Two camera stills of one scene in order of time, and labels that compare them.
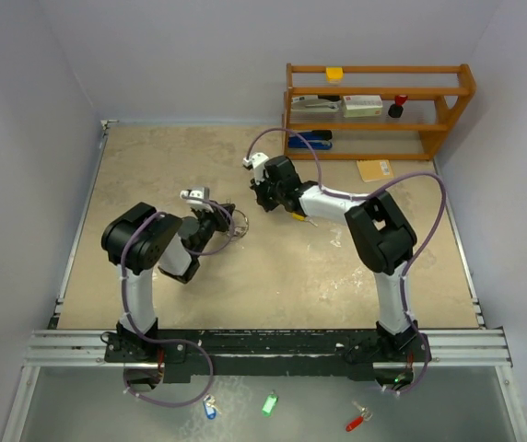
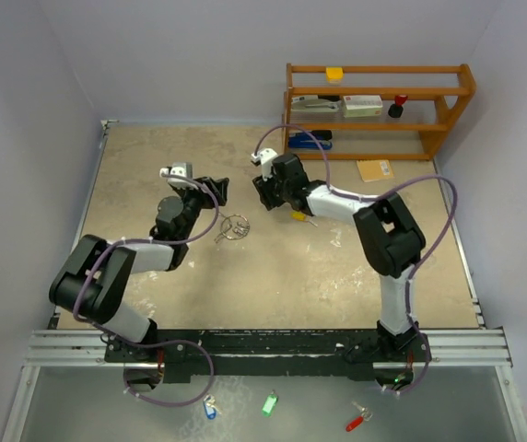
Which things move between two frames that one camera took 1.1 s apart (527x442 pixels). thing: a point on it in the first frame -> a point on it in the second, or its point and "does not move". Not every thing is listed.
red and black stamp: x=396 y=110 does not move
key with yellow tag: x=301 y=217 does not move
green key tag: x=270 y=404 does not move
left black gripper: x=225 y=211 -> x=207 y=200
